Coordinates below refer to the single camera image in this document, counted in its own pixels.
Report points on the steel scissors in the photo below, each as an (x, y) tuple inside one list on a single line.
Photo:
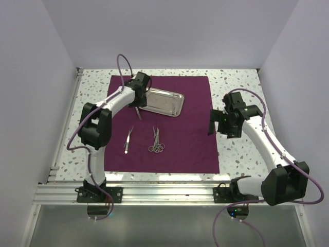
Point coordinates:
[(161, 144)]

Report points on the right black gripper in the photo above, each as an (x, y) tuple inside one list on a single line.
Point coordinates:
[(217, 116)]

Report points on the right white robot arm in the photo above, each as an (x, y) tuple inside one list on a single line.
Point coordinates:
[(286, 180)]

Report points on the steel clamp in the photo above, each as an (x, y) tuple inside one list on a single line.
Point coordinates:
[(153, 141)]

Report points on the purple cloth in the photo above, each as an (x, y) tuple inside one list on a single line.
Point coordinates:
[(188, 147)]

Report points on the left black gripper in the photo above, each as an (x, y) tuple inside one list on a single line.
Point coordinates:
[(142, 103)]

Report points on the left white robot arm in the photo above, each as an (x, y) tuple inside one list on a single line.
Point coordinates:
[(95, 127)]

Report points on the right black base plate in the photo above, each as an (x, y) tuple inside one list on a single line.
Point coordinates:
[(226, 193)]

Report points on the thin steel tweezers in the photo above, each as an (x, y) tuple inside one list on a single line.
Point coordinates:
[(138, 113)]

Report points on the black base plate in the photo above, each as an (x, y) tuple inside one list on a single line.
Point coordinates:
[(226, 193), (96, 196)]

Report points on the steel instrument tray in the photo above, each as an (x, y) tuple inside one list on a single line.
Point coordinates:
[(164, 102)]

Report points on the steel forceps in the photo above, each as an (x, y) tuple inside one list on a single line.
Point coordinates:
[(158, 145)]

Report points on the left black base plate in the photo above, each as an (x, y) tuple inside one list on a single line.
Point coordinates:
[(96, 196)]

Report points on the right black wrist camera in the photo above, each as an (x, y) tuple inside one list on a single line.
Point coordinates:
[(233, 101)]

